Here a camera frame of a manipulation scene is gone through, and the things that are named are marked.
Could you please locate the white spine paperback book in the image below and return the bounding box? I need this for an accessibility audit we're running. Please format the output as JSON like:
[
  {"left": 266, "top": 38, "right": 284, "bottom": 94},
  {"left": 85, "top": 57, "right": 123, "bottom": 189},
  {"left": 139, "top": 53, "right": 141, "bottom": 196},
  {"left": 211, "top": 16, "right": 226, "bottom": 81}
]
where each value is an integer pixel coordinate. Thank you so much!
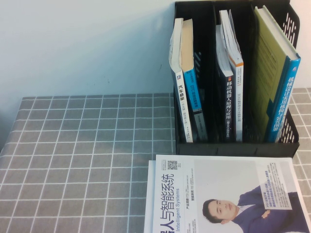
[{"left": 169, "top": 17, "right": 194, "bottom": 143}]

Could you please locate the blue spine DTC book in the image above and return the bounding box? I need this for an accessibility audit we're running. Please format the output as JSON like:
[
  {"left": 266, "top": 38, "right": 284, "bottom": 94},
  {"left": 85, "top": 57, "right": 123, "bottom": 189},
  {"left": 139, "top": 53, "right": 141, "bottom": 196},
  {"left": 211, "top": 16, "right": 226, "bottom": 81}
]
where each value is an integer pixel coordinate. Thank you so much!
[{"left": 181, "top": 18, "right": 209, "bottom": 143}]

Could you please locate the black mesh book stand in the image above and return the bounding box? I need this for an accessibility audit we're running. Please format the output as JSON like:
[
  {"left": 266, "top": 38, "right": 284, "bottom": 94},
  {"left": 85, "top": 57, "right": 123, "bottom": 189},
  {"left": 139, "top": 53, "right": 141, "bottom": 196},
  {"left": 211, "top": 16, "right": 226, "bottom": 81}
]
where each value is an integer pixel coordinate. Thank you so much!
[{"left": 174, "top": 0, "right": 301, "bottom": 156}]

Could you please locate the dark navy spine book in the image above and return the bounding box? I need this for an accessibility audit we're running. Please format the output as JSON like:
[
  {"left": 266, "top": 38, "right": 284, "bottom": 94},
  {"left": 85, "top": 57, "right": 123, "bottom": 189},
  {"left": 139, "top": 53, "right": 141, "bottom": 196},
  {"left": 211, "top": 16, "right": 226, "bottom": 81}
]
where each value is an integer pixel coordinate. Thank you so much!
[{"left": 215, "top": 23, "right": 237, "bottom": 143}]

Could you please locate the white orange ROS book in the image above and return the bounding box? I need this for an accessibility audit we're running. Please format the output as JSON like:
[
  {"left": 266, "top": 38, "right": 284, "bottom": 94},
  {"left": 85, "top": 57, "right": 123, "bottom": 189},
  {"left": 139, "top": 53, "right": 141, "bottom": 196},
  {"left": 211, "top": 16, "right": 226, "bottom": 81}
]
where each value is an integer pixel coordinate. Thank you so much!
[{"left": 218, "top": 9, "right": 244, "bottom": 143}]

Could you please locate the blue spine hardcover book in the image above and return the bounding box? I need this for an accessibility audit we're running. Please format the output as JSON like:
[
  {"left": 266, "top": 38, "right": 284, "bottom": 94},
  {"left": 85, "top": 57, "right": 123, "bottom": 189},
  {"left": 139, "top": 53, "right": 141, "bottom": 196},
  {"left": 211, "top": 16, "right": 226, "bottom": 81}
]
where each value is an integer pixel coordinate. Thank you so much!
[{"left": 250, "top": 5, "right": 302, "bottom": 143}]

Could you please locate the white magazine under stack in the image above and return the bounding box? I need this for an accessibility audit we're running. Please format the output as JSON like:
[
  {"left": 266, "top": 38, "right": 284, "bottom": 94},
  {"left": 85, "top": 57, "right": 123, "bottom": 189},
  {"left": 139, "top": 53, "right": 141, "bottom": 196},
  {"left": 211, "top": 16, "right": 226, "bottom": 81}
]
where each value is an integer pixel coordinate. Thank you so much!
[{"left": 143, "top": 160, "right": 157, "bottom": 233}]

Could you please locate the grey checked tablecloth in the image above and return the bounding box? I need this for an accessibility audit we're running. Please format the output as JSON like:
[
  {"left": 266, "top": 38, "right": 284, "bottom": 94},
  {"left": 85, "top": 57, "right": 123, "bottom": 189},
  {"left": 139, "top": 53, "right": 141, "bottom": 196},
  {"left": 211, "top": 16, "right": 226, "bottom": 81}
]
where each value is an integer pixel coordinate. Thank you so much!
[{"left": 0, "top": 87, "right": 311, "bottom": 233}]

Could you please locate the magazine with suited man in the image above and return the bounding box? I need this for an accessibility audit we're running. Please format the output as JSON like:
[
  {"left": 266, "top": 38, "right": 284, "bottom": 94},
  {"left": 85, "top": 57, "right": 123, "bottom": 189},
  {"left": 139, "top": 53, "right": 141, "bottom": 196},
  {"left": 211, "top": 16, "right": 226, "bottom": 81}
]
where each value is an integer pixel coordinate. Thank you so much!
[{"left": 155, "top": 154, "right": 311, "bottom": 233}]

